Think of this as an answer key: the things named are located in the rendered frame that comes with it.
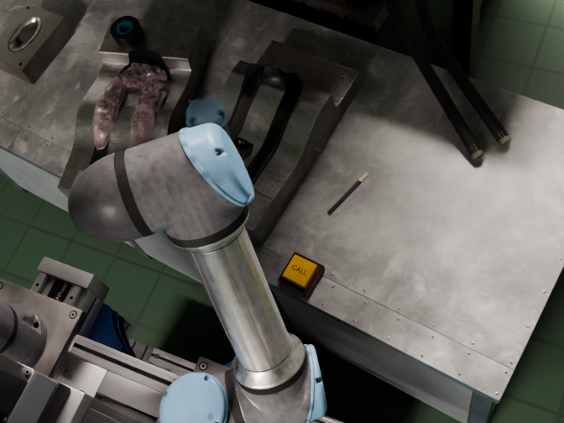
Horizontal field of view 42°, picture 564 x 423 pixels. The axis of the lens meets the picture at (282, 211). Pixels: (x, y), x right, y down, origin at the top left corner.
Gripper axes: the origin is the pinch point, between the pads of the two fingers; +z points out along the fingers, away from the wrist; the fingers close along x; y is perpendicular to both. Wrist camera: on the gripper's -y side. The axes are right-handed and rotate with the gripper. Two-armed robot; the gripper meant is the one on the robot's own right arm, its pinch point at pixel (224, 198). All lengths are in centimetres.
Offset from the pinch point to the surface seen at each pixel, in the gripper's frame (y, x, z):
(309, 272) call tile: 2.6, 23.8, 8.0
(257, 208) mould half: -3.5, 6.3, 4.1
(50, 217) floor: -6, -93, 108
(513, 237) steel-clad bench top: -26, 59, 3
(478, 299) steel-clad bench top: -10, 59, 5
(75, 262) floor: 4, -72, 107
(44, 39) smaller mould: -24, -77, 15
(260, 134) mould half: -20.6, -3.5, 3.0
